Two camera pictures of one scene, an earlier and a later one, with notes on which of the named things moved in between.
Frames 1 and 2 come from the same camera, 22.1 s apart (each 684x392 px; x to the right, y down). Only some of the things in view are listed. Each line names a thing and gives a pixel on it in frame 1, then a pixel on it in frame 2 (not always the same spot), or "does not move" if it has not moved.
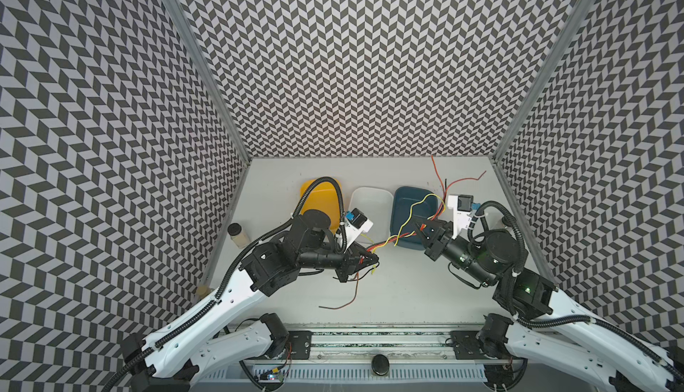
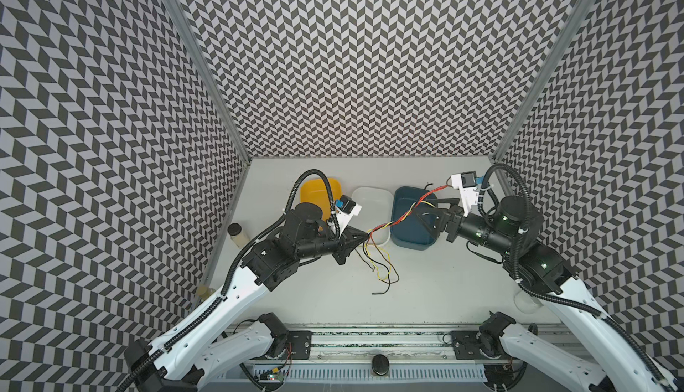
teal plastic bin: x=407 y=203 does not move
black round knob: x=380 y=364 does not move
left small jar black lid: x=237 y=235 does not move
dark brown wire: x=347 y=305 to x=386 y=263
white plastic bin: x=377 y=205 does not move
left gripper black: x=351 y=261 to x=349 y=238
